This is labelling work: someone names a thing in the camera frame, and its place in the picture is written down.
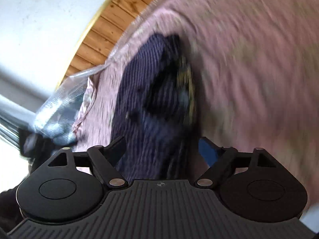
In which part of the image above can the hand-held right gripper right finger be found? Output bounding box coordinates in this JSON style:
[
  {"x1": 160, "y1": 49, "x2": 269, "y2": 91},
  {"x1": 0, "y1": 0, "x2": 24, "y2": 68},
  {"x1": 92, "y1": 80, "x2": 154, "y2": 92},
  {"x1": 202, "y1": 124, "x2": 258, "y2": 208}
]
[{"x1": 196, "y1": 137, "x2": 278, "y2": 188}]

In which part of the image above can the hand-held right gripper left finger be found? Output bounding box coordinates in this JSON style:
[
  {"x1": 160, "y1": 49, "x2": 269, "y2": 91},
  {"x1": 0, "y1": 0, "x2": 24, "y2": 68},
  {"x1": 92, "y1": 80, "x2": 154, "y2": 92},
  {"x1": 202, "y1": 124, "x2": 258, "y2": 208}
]
[{"x1": 47, "y1": 136, "x2": 127, "y2": 188}]

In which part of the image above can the blue checked shirt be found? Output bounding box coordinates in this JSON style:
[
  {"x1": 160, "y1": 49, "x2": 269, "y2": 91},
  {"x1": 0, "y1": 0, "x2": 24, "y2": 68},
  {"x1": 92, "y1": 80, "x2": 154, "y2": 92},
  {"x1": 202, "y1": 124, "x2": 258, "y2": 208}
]
[{"x1": 110, "y1": 33, "x2": 200, "y2": 182}]

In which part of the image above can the pink printed bedsheet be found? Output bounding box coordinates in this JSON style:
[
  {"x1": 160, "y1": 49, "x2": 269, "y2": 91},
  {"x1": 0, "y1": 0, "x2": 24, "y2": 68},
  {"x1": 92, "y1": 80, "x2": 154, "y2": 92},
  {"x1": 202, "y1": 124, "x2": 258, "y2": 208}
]
[{"x1": 72, "y1": 0, "x2": 319, "y2": 219}]

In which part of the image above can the wooden headboard panel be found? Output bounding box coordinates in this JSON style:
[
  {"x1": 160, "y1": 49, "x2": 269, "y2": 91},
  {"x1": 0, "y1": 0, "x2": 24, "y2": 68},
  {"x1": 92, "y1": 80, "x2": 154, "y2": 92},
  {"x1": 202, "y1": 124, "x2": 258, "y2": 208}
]
[{"x1": 56, "y1": 0, "x2": 180, "y2": 90}]

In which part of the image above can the clear bubble wrap sheet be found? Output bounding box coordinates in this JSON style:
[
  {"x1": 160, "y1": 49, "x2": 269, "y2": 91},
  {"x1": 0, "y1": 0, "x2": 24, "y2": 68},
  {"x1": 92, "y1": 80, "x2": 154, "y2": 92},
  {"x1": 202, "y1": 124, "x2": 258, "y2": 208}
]
[{"x1": 32, "y1": 0, "x2": 180, "y2": 145}]

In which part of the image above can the dark cloth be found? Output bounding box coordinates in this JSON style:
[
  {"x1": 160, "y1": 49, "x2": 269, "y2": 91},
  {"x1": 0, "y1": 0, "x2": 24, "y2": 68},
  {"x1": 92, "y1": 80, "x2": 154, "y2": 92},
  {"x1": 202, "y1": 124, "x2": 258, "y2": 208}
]
[{"x1": 17, "y1": 127, "x2": 58, "y2": 175}]

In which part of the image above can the metal window rail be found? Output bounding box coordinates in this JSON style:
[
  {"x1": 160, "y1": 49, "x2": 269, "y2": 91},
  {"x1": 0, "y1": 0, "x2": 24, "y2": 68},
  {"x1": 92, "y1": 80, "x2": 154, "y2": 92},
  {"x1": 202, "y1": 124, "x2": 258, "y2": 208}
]
[{"x1": 0, "y1": 115, "x2": 35, "y2": 147}]

